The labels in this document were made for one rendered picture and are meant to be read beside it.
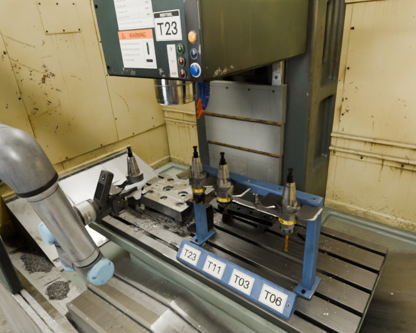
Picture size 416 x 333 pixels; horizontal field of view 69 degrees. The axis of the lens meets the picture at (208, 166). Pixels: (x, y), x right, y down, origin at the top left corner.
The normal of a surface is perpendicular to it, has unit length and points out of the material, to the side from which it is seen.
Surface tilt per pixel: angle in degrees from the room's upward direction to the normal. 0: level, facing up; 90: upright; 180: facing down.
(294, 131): 90
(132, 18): 90
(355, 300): 0
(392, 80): 90
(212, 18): 90
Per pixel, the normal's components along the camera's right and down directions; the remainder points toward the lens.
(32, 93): 0.77, 0.22
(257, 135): -0.62, 0.36
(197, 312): 0.04, -0.87
